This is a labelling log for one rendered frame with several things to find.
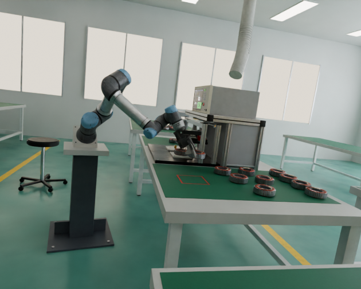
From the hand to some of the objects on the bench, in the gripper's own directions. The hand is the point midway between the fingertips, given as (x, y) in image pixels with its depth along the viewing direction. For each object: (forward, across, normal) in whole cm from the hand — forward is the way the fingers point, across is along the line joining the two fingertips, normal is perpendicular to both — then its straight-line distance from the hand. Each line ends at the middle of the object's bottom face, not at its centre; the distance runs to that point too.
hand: (197, 155), depth 168 cm
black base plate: (0, -45, -19) cm, 49 cm away
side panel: (+26, -26, +20) cm, 42 cm away
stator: (+18, -4, +9) cm, 21 cm away
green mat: (+1, -113, -19) cm, 114 cm away
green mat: (+23, +10, +15) cm, 29 cm away
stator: (+28, -12, +22) cm, 37 cm away
